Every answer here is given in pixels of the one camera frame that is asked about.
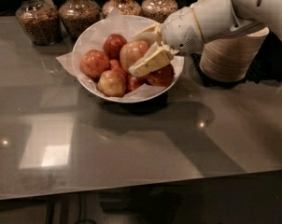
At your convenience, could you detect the small red apple front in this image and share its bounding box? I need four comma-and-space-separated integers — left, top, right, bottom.
127, 75, 145, 92

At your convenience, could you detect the white bowl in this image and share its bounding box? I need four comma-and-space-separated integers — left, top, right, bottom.
71, 14, 185, 105

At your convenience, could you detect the paper bowl stack front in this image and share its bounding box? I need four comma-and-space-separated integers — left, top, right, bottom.
199, 27, 269, 83

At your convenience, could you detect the small red apple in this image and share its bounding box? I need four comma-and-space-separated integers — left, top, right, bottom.
127, 75, 145, 92
110, 59, 127, 76

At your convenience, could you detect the dark red apple back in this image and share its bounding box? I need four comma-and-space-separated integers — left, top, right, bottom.
103, 34, 127, 59

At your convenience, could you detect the red apple right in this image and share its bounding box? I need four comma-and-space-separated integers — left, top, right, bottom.
147, 64, 175, 87

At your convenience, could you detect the yellow apple front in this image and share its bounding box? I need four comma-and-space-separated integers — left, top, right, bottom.
97, 70, 126, 97

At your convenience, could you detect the glass cereal jar far left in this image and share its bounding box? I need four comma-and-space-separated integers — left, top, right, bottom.
16, 0, 62, 46

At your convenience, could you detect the glass cereal jar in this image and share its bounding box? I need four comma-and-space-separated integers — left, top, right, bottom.
102, 0, 141, 17
16, 0, 62, 46
141, 0, 178, 23
59, 0, 101, 40

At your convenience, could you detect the red apple left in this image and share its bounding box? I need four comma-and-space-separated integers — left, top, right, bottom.
80, 49, 110, 78

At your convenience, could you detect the black mat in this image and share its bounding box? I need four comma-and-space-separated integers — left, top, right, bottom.
191, 32, 282, 88

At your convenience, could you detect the small red apple middle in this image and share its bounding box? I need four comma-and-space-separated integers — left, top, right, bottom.
110, 59, 127, 76

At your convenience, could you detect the yellow-red apple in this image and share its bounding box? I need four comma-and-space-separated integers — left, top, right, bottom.
120, 40, 149, 72

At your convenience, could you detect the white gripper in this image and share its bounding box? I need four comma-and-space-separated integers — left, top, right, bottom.
129, 7, 204, 77

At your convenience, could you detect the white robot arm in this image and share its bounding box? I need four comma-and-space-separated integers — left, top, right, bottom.
129, 0, 282, 77

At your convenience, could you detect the white paper liner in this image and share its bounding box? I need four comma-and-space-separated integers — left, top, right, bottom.
55, 9, 181, 101

